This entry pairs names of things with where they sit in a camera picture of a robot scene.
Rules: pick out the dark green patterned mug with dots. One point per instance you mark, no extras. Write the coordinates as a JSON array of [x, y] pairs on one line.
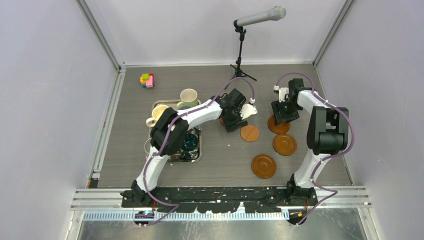
[[190, 147]]

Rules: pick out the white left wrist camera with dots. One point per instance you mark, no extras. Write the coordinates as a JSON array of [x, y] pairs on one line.
[[248, 109]]

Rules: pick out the grey ribbed mug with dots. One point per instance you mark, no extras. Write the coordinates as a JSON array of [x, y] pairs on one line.
[[147, 146]]

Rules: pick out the grey-blue mug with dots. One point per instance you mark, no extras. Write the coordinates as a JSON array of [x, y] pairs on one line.
[[184, 107]]

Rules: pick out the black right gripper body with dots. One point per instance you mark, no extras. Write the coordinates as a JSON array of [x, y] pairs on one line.
[[289, 110]]

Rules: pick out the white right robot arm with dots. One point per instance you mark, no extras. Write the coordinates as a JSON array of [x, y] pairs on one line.
[[327, 134]]

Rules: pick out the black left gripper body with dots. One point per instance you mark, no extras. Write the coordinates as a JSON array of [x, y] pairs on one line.
[[235, 117]]

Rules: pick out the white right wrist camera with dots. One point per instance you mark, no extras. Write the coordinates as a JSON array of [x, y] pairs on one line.
[[283, 93]]

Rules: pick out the silver microphone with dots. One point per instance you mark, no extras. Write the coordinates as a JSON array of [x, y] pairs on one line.
[[274, 14]]

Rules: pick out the cream mug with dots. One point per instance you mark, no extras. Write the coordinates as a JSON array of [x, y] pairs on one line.
[[155, 115]]

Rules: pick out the brown ridged wooden coaster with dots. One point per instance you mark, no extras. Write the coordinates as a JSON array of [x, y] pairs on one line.
[[263, 166], [222, 121], [284, 144], [281, 128]]

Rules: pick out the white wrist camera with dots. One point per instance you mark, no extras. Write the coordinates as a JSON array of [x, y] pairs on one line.
[[248, 109], [283, 93]]

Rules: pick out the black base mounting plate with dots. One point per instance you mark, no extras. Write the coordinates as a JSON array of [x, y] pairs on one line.
[[254, 199]]

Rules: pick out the light wooden coaster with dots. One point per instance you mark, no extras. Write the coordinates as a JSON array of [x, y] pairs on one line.
[[249, 133]]

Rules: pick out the colourful block puzzle cube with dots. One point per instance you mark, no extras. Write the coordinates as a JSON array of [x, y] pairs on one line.
[[147, 80]]

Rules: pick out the light green cup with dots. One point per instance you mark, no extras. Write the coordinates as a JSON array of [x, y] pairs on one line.
[[188, 96]]

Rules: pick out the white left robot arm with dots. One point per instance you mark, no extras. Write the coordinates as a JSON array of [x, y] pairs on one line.
[[168, 134]]

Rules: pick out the silver metal tray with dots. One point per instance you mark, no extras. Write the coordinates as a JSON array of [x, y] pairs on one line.
[[197, 130]]

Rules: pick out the aluminium front rail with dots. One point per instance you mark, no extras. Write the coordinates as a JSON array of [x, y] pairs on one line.
[[106, 205]]

